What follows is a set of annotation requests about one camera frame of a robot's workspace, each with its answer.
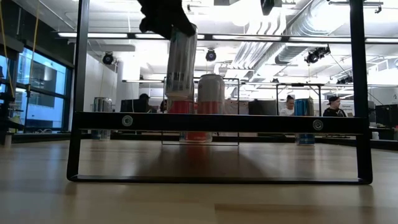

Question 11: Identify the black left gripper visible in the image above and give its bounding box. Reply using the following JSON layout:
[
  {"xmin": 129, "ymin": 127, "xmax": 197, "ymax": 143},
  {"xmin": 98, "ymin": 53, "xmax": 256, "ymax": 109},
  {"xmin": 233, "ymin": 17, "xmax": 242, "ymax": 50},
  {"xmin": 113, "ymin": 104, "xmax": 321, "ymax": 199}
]
[{"xmin": 136, "ymin": 0, "xmax": 197, "ymax": 40}]

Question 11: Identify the silver palm print tall can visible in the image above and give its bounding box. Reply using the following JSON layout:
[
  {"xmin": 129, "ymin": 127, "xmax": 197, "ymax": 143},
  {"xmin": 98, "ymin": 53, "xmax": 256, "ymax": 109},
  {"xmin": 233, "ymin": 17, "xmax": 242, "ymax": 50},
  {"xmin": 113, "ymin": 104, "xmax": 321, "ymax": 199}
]
[{"xmin": 164, "ymin": 23, "xmax": 198, "ymax": 101}]

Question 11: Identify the white red raspberry lime can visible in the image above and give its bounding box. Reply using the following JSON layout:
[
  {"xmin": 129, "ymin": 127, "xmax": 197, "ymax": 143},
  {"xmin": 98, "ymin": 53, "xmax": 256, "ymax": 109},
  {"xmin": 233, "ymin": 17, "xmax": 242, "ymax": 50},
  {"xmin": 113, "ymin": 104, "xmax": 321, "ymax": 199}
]
[
  {"xmin": 167, "ymin": 98, "xmax": 196, "ymax": 114},
  {"xmin": 197, "ymin": 73, "xmax": 226, "ymax": 114}
]

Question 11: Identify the ceiling linear light strip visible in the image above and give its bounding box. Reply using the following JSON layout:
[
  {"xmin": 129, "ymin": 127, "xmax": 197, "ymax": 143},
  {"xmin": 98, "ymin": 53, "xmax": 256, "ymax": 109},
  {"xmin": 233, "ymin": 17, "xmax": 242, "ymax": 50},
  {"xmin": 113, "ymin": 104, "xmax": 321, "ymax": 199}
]
[{"xmin": 57, "ymin": 31, "xmax": 398, "ymax": 45}]

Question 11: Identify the black ceiling spotlight cluster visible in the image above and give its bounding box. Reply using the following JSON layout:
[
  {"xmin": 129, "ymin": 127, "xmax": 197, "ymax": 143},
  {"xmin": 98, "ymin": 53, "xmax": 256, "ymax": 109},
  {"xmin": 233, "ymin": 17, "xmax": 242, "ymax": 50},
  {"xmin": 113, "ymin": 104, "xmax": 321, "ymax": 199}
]
[{"xmin": 303, "ymin": 45, "xmax": 332, "ymax": 65}]

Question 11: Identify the black computer monitor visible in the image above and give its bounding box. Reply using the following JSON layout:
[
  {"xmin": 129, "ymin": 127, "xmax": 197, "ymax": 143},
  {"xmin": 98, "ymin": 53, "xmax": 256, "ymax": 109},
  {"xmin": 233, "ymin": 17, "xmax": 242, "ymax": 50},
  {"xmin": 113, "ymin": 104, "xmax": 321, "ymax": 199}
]
[
  {"xmin": 374, "ymin": 104, "xmax": 398, "ymax": 128},
  {"xmin": 248, "ymin": 99, "xmax": 278, "ymax": 116},
  {"xmin": 120, "ymin": 98, "xmax": 141, "ymax": 113}
]

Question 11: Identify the white printed sign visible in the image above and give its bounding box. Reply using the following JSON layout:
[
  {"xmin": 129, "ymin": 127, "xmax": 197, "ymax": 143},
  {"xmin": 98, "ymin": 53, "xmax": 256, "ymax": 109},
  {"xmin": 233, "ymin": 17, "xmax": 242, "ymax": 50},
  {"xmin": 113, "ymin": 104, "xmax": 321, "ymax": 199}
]
[{"xmin": 339, "ymin": 101, "xmax": 356, "ymax": 117}]

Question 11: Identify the large glass window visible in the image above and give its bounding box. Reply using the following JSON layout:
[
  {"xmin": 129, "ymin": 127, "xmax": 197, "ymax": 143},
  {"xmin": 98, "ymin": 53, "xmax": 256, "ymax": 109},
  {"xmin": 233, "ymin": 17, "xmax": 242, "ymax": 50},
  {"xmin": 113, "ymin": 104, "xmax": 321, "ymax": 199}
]
[{"xmin": 0, "ymin": 46, "xmax": 74, "ymax": 131}]

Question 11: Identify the dark storage rack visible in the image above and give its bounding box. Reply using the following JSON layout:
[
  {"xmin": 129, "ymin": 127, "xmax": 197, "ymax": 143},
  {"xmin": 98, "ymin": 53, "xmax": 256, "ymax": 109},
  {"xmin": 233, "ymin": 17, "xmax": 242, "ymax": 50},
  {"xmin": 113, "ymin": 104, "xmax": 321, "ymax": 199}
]
[{"xmin": 0, "ymin": 90, "xmax": 26, "ymax": 146}]

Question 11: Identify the silver ventilation duct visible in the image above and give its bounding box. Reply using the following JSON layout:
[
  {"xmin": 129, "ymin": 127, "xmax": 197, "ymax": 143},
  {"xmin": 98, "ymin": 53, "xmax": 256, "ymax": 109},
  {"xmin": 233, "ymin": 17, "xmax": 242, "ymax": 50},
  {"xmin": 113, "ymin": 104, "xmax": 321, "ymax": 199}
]
[{"xmin": 233, "ymin": 0, "xmax": 352, "ymax": 74}]

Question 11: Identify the thin black background frame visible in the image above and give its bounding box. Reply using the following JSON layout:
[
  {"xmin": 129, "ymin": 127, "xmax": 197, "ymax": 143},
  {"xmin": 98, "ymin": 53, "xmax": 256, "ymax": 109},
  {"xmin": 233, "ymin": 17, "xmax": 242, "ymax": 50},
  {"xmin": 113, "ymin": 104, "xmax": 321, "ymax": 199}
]
[{"xmin": 275, "ymin": 82, "xmax": 323, "ymax": 116}]

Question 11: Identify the black frame wooden shelf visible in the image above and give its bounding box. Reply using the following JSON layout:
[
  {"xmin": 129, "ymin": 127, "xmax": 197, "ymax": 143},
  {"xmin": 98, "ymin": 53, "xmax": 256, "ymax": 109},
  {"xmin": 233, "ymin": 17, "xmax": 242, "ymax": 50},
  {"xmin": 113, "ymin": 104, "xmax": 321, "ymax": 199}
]
[{"xmin": 66, "ymin": 0, "xmax": 374, "ymax": 185}]

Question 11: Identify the black aluminium table frame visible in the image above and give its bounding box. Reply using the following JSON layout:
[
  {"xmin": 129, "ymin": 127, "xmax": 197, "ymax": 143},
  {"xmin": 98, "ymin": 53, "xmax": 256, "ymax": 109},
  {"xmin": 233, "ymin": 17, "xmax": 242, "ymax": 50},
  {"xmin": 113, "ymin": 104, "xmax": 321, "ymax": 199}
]
[{"xmin": 12, "ymin": 132, "xmax": 398, "ymax": 152}]

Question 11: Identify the yellow hanging cable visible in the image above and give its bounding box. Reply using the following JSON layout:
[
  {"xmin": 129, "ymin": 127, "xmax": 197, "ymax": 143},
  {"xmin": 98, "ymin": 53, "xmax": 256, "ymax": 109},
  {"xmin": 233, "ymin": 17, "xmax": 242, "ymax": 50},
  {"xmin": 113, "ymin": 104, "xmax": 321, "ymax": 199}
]
[
  {"xmin": 0, "ymin": 0, "xmax": 16, "ymax": 100},
  {"xmin": 27, "ymin": 0, "xmax": 41, "ymax": 91}
]

